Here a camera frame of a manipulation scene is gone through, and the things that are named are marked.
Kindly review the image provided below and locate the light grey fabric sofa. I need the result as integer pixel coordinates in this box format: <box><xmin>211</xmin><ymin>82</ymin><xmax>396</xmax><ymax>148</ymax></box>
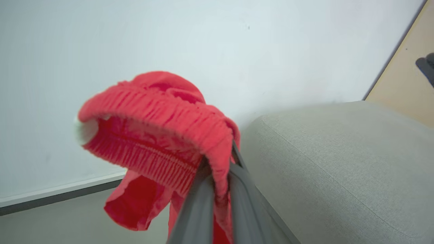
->
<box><xmin>237</xmin><ymin>101</ymin><xmax>434</xmax><ymax>244</ymax></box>

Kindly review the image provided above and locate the red garment with number print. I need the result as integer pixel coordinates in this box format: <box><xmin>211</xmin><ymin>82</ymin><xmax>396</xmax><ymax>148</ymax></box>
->
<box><xmin>74</xmin><ymin>71</ymin><xmax>241</xmax><ymax>244</ymax></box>

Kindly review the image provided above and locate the dark grey object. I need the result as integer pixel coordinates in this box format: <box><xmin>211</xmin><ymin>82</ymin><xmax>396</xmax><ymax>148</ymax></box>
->
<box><xmin>416</xmin><ymin>53</ymin><xmax>434</xmax><ymax>87</ymax></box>

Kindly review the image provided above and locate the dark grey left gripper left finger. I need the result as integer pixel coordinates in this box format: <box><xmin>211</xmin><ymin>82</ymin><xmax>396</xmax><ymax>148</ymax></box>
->
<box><xmin>167</xmin><ymin>159</ymin><xmax>215</xmax><ymax>244</ymax></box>

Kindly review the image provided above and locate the white and black baseboard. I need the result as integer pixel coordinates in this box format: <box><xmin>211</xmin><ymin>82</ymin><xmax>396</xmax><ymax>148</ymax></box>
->
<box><xmin>0</xmin><ymin>171</ymin><xmax>127</xmax><ymax>216</ymax></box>

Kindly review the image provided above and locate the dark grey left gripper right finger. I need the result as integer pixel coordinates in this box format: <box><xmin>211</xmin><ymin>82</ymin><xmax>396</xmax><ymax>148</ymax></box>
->
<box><xmin>229</xmin><ymin>141</ymin><xmax>301</xmax><ymax>244</ymax></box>

